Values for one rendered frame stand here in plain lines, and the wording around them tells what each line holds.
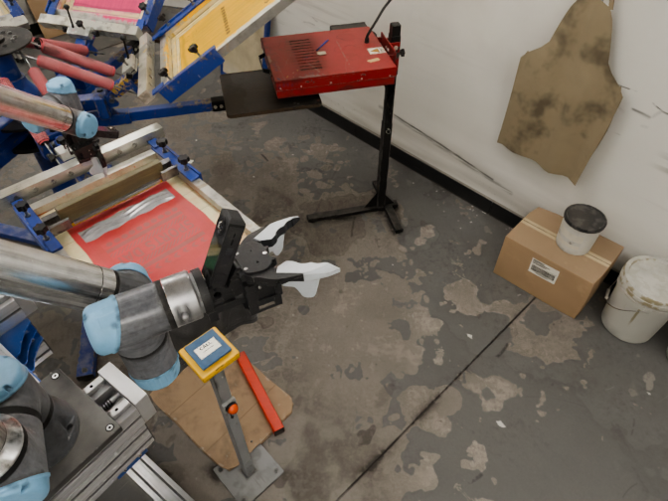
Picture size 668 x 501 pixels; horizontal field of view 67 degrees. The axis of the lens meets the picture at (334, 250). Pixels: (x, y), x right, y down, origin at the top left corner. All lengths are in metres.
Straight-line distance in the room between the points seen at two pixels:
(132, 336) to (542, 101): 2.46
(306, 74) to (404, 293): 1.28
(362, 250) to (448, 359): 0.86
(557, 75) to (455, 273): 1.16
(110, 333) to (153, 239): 1.19
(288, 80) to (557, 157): 1.44
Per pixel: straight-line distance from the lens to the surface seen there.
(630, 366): 2.99
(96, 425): 1.18
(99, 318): 0.75
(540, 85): 2.85
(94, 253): 1.94
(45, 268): 0.83
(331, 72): 2.47
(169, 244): 1.88
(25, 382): 1.04
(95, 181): 2.20
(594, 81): 2.74
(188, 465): 2.47
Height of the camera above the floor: 2.24
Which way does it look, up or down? 47 degrees down
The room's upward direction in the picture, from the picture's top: straight up
